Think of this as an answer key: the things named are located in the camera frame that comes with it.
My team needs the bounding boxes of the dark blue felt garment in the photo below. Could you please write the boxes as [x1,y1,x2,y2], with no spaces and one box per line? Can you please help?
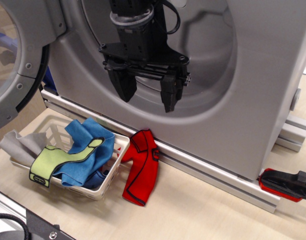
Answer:
[82,170,109,189]

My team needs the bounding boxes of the grey cloth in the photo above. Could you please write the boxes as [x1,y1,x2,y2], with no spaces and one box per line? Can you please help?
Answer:
[0,130,47,167]

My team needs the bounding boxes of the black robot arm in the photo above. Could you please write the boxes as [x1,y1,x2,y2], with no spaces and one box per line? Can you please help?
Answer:
[99,0,190,112]

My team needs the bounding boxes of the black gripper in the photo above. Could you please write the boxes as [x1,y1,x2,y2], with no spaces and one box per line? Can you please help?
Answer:
[99,17,189,113]

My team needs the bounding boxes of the white plastic laundry basket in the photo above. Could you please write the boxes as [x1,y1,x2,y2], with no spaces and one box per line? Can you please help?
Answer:
[9,114,131,202]

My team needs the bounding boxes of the blue object behind door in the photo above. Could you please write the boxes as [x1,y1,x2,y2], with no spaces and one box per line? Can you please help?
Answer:
[42,67,58,96]

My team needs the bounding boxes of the grey toy washing machine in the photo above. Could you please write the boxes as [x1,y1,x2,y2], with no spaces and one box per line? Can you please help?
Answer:
[49,0,306,180]

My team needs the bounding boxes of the light blue cloth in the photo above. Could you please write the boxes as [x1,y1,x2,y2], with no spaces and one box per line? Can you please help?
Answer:
[54,118,115,187]

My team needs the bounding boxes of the black bracket with screw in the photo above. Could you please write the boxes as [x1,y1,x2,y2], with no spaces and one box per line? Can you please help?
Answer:
[26,209,74,240]

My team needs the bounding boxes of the grey round machine door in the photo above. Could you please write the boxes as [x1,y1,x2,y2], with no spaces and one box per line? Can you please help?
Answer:
[0,0,66,128]

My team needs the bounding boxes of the red black clamp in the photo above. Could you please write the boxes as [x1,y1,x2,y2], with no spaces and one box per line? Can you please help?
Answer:
[258,168,306,203]

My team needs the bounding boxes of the aluminium side profile block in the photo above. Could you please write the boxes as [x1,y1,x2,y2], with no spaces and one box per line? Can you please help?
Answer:
[276,114,306,152]

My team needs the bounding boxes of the aluminium table edge rail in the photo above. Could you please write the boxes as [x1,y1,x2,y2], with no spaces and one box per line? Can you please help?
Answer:
[0,192,26,232]

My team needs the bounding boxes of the black braided cable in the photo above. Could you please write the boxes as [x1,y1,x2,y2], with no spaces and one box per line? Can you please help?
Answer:
[0,212,31,240]

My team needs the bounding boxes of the red felt shirt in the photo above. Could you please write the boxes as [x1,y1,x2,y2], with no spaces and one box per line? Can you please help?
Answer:
[121,129,159,207]

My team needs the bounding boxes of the green felt sock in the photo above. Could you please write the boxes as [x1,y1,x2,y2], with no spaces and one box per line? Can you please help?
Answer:
[28,137,105,188]

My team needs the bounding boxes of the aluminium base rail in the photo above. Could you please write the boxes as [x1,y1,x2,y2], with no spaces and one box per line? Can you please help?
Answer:
[41,90,281,213]

